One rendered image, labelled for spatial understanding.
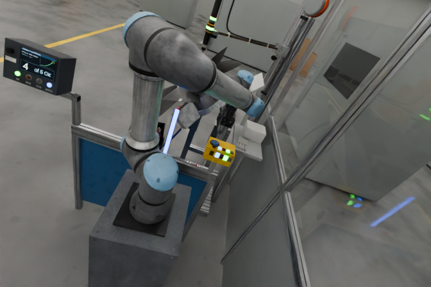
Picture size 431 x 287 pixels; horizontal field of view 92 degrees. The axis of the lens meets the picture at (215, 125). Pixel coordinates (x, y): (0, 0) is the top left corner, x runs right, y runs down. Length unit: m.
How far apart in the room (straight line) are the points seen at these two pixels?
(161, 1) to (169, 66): 8.22
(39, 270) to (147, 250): 1.17
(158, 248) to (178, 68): 0.61
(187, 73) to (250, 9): 6.29
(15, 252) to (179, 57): 1.77
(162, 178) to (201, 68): 0.37
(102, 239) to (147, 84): 0.53
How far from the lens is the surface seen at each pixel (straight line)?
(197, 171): 1.30
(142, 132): 0.72
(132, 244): 0.84
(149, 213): 0.83
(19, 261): 1.98
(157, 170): 0.71
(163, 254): 0.86
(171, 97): 1.24
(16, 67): 1.38
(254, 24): 6.77
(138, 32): 0.56
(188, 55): 0.48
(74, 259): 1.92
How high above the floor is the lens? 1.77
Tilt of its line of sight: 33 degrees down
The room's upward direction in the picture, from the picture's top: 24 degrees clockwise
